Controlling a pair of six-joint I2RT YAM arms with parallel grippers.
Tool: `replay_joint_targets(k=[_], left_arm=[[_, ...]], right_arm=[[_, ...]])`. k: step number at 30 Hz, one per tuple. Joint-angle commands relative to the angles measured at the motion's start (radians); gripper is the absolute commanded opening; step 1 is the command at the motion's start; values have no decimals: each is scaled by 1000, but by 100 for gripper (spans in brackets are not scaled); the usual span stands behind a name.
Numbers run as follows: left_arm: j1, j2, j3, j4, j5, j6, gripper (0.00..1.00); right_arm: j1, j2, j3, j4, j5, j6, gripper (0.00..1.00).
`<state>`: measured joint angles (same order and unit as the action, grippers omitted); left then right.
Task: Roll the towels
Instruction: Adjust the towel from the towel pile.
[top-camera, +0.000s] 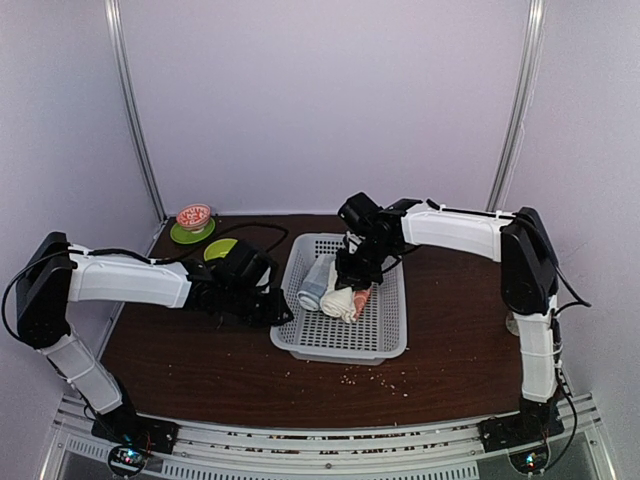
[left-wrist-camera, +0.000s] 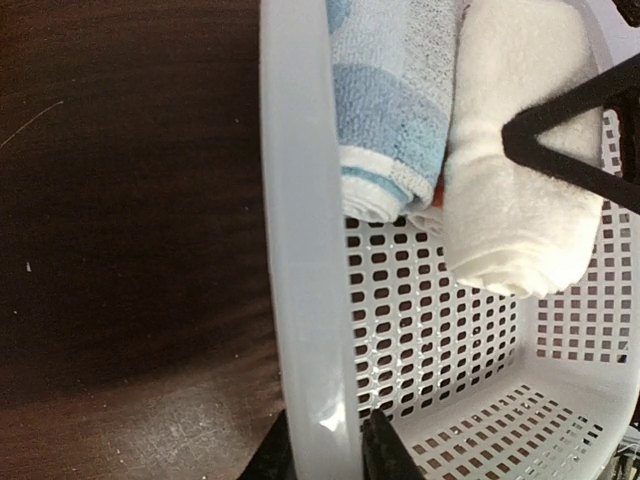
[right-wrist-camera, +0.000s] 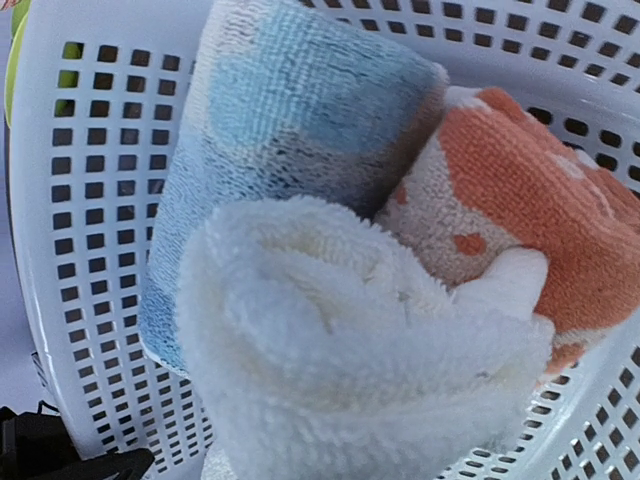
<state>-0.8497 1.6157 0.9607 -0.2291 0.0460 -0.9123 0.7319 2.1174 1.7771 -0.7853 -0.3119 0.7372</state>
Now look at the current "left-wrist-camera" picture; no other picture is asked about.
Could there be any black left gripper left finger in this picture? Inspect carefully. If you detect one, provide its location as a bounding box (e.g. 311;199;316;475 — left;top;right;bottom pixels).
239;410;297;480

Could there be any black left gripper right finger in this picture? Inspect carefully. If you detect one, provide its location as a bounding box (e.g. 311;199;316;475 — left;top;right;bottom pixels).
362;409;424;480

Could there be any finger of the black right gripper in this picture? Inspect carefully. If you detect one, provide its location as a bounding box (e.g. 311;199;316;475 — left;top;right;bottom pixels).
502;55;639;214

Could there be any white perforated plastic basket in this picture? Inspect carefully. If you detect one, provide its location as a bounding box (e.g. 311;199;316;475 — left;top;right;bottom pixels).
260;1;639;479

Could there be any cream white towel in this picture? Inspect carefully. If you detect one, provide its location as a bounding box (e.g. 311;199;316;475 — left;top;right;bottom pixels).
443;1;603;298

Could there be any orange bunny pattern towel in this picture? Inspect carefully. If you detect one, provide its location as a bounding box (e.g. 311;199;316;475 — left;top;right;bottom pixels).
407;182;444;235

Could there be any rolled light blue towel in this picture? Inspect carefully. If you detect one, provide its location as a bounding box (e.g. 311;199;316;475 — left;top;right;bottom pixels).
326;0;461;223

